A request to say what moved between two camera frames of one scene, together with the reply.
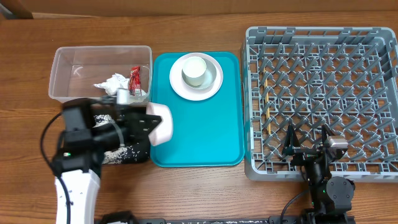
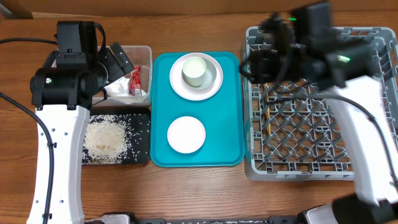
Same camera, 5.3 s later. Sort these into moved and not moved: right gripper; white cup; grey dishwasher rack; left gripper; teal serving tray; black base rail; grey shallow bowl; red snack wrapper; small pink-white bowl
Moved: small pink-white bowl; right gripper; left gripper
Not moved: red snack wrapper; black base rail; grey shallow bowl; teal serving tray; grey dishwasher rack; white cup
